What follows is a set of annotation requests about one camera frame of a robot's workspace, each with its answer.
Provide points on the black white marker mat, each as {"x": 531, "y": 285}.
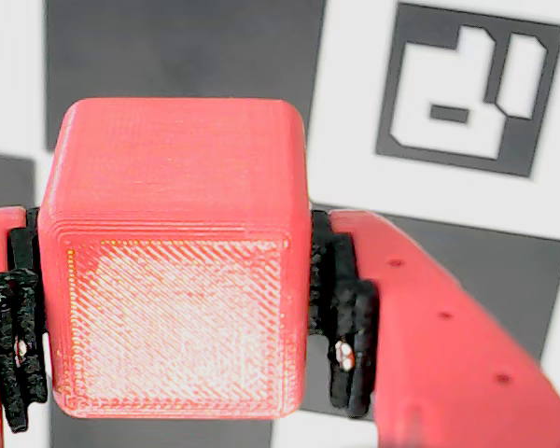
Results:
{"x": 354, "y": 70}

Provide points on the red cube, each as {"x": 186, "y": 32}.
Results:
{"x": 168, "y": 233}

